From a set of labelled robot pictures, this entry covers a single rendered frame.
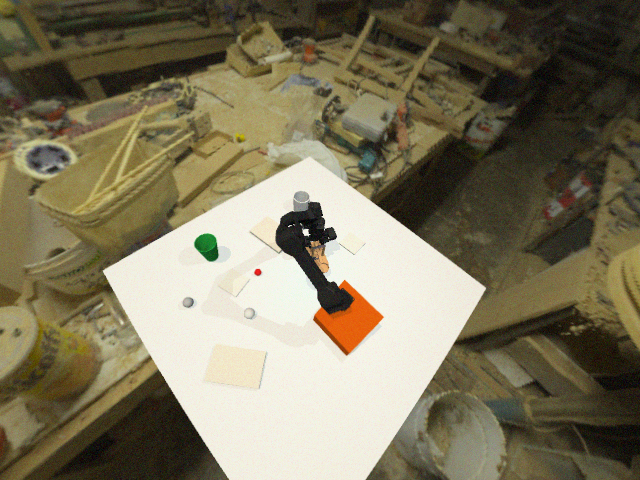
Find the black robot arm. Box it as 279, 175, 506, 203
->
275, 201, 355, 315

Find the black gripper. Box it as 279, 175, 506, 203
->
303, 227, 337, 249

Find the green plastic cup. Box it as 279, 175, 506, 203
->
194, 233, 218, 262

